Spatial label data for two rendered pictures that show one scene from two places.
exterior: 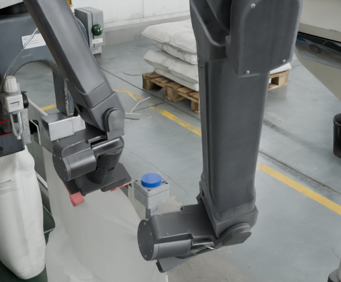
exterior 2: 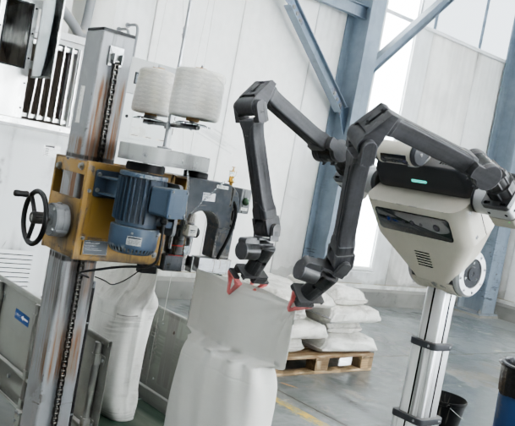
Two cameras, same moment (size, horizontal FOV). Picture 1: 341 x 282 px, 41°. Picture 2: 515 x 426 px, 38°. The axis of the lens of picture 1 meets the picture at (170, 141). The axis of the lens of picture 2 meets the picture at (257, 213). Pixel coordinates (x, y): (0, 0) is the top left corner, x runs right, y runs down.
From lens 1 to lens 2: 160 cm
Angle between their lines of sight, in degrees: 24
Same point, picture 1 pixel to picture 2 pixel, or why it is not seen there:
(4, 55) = (190, 200)
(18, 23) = (204, 183)
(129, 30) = (176, 284)
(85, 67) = (268, 197)
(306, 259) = not seen: outside the picture
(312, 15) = (387, 198)
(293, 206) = not seen: outside the picture
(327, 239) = not seen: outside the picture
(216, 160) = (344, 212)
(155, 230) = (306, 260)
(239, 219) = (347, 257)
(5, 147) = (171, 264)
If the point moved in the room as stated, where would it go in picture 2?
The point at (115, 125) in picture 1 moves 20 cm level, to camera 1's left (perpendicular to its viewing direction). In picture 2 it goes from (276, 232) to (212, 221)
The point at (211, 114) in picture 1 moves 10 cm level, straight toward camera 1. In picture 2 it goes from (347, 188) to (349, 188)
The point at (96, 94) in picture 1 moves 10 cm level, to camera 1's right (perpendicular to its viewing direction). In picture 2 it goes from (270, 213) to (301, 219)
